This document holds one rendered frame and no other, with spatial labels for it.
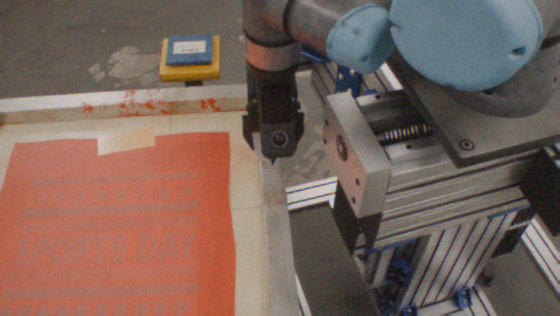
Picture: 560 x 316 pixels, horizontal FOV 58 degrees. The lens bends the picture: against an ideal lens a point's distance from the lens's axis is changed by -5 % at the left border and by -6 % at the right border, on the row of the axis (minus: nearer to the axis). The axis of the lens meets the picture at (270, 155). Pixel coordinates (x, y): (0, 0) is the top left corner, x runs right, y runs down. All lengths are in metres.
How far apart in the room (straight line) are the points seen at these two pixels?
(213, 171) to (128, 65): 1.90
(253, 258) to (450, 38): 0.49
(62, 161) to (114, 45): 1.97
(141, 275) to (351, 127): 0.39
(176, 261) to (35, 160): 0.35
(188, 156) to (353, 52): 0.47
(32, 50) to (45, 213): 2.20
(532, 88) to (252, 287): 0.47
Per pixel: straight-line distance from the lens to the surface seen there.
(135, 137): 1.00
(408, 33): 0.46
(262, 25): 0.64
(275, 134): 0.69
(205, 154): 0.95
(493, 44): 0.44
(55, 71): 2.87
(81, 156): 1.00
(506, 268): 1.83
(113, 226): 0.88
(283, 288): 0.76
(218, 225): 0.85
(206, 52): 1.16
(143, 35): 2.97
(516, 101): 0.64
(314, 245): 1.73
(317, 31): 0.58
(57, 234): 0.91
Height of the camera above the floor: 1.67
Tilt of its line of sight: 48 degrees down
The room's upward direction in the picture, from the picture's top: straight up
